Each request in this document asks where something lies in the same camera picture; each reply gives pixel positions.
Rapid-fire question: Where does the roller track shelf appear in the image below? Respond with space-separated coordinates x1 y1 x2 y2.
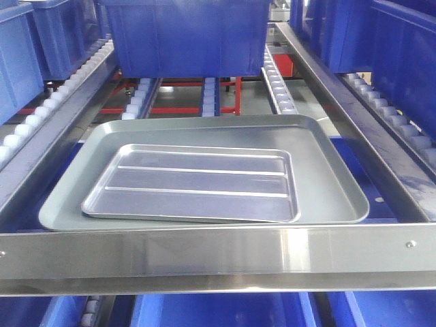
1 39 114 169
343 73 435 168

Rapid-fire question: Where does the ribbed silver metal tray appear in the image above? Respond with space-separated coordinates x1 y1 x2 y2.
82 144 301 223

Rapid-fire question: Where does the large blue crate centre back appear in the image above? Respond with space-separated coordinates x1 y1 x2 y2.
100 1 270 78

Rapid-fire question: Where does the red metal frame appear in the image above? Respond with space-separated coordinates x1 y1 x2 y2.
15 54 296 116

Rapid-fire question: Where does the left steel divider right shelf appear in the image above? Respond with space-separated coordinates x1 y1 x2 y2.
1 51 118 221

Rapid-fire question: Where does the blue crate shelf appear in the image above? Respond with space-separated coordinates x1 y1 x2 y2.
1 3 44 123
290 1 435 138

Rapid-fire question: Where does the middle white roller track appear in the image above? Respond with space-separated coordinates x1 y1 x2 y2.
200 78 220 117

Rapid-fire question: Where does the right white roller track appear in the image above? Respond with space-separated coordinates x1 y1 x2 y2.
262 46 298 115

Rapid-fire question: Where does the blue crate left right shelf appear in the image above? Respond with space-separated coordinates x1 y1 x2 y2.
1 3 44 123

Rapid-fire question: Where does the left roller track right shelf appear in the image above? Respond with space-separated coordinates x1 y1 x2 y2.
1 39 114 169

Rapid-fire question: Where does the steel divider shelf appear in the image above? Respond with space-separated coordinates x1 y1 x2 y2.
275 22 435 222
1 51 118 221

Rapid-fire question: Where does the large grey flat tray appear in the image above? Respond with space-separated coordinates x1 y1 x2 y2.
39 114 369 231

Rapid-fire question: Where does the blue bin lower shelf centre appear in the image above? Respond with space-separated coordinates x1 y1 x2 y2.
130 292 321 326

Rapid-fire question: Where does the left white roller track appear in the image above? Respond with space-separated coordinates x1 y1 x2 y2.
121 78 162 120

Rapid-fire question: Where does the white roller track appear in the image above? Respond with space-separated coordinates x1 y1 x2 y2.
262 46 298 115
121 78 162 120
200 78 220 117

